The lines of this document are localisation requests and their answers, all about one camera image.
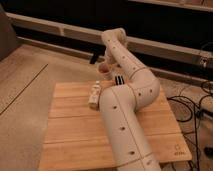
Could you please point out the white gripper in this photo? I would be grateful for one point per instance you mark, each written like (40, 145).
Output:
(109, 57)

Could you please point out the white ceramic cup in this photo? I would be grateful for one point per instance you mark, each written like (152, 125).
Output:
(105, 71)

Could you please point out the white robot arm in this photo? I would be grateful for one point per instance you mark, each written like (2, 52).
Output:
(118, 106)

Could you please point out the black striped object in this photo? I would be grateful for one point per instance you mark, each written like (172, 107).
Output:
(119, 80)

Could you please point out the white plastic bottle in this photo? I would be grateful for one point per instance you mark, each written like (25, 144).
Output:
(94, 96)

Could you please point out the wooden board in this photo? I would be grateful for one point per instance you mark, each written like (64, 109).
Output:
(76, 139)

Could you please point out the grey cabinet corner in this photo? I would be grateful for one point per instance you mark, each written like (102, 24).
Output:
(8, 39)

